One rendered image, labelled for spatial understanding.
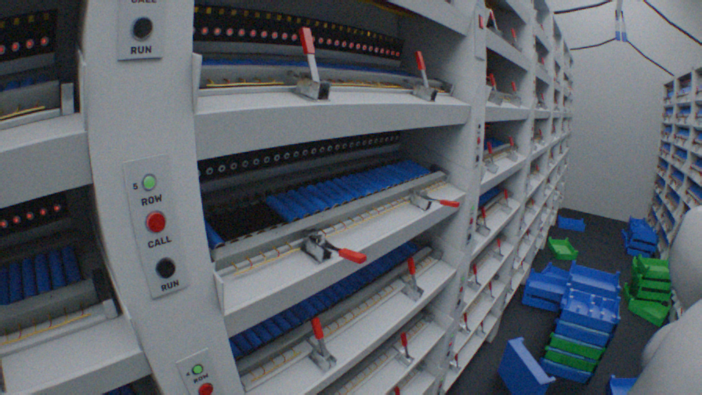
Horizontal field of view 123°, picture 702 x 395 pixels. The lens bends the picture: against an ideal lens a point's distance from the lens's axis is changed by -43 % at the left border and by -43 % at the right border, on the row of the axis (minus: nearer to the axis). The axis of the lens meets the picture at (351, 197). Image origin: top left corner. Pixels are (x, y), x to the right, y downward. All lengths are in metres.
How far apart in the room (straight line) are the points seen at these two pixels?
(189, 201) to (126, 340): 0.15
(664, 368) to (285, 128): 0.44
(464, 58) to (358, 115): 0.40
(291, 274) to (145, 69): 0.28
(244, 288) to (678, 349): 0.44
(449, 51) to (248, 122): 0.57
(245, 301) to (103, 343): 0.17
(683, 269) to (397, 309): 0.52
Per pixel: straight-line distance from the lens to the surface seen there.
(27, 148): 0.28
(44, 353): 0.38
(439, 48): 0.81
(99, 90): 0.28
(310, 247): 0.44
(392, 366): 0.84
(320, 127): 0.39
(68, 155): 0.28
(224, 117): 0.31
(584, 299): 1.75
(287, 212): 0.48
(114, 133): 0.28
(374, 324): 0.65
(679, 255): 0.46
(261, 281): 0.40
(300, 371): 0.55
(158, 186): 0.29
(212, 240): 0.42
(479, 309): 1.43
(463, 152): 0.78
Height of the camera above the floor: 1.17
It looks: 17 degrees down
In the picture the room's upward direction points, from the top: straight up
